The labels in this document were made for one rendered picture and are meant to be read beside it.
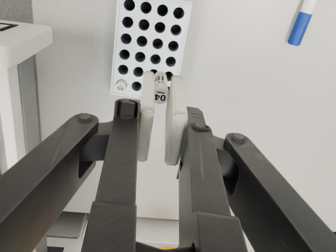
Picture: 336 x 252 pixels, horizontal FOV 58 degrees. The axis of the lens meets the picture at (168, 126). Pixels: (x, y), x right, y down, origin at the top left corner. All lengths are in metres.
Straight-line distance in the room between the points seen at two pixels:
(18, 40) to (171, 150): 0.18
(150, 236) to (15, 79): 0.35
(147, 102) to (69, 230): 0.43
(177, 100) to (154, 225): 0.43
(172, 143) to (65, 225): 0.44
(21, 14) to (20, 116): 0.95
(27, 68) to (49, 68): 0.10
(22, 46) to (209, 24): 0.23
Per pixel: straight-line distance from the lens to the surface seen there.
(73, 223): 0.58
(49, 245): 0.55
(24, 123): 0.35
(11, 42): 0.28
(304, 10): 0.43
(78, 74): 0.44
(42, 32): 0.34
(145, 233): 0.56
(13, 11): 1.28
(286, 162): 0.52
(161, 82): 0.22
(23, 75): 0.34
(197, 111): 0.18
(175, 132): 0.15
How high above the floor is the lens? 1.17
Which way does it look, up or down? 64 degrees down
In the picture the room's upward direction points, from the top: 177 degrees clockwise
